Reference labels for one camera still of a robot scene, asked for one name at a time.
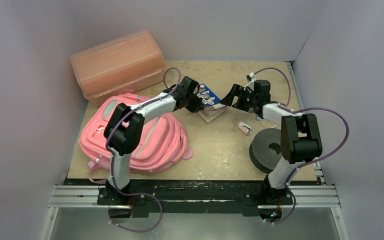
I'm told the pink student backpack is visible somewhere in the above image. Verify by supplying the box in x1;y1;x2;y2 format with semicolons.
79;93;194;173

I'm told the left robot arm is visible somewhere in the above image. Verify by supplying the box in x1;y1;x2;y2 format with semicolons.
104;76;204;205

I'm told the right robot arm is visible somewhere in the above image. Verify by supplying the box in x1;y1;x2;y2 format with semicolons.
220;80;323;204

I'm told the orange translucent plastic box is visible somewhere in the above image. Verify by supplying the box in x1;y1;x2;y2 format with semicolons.
70;30;166;106

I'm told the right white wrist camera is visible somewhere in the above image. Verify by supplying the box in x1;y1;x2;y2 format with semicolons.
245;72;257;91

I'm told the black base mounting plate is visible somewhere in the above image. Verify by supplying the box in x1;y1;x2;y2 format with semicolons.
62;178;294;220

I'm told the blue comic book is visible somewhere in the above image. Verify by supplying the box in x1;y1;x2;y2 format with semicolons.
196;83;227;124

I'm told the dark grey tape roll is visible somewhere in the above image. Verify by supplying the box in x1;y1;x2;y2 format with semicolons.
248;128;282;174

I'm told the pink white stapler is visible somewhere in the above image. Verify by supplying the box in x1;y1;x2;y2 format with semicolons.
237;121;252;136

